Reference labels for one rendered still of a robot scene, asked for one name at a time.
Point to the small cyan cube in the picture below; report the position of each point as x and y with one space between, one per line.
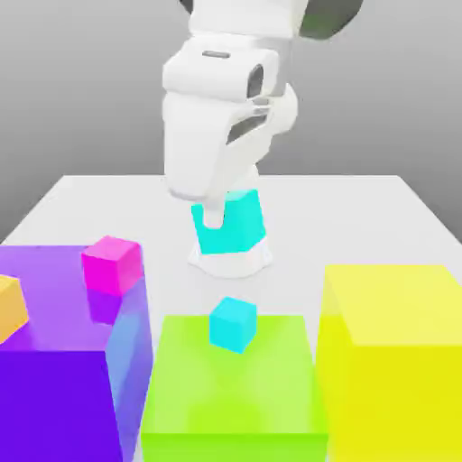
238 232
232 328

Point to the small magenta cube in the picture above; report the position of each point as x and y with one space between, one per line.
112 267

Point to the small orange cube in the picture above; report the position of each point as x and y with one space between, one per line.
11 306

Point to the large green box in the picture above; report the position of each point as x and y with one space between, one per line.
231 404

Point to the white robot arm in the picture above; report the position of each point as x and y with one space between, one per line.
245 21

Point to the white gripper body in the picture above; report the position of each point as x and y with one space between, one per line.
191 151

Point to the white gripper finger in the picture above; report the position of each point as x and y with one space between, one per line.
213 216

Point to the large yellow box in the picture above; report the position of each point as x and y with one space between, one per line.
397 361

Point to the large purple box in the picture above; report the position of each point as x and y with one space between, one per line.
54 397

